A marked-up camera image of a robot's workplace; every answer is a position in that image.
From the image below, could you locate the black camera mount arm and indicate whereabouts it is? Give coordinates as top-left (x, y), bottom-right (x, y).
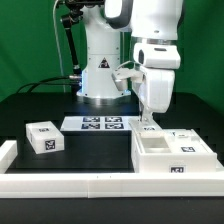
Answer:
top-left (55, 0), bottom-right (109, 72)

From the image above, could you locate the white cabinet body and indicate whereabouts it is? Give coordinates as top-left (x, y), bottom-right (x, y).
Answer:
top-left (131, 130), bottom-right (217, 173)

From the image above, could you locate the black cable bundle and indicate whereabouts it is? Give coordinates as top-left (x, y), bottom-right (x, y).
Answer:
top-left (15, 75), bottom-right (83, 94)

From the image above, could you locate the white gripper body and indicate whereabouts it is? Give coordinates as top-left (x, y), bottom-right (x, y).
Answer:
top-left (132, 66), bottom-right (175, 113)

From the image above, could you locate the white hanging cable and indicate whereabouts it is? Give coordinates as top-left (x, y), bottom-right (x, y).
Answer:
top-left (52, 0), bottom-right (67, 94)

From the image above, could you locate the small white tagged box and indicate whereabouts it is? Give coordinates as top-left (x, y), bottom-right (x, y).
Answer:
top-left (26, 121), bottom-right (64, 154)

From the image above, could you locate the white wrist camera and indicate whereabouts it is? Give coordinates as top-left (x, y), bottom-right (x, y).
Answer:
top-left (112, 68), bottom-right (143, 91)

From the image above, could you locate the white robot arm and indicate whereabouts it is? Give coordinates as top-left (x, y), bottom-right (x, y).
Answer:
top-left (82, 0), bottom-right (184, 117)

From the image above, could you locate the flat white tag board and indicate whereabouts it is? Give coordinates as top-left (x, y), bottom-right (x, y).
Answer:
top-left (60, 116), bottom-right (131, 132)

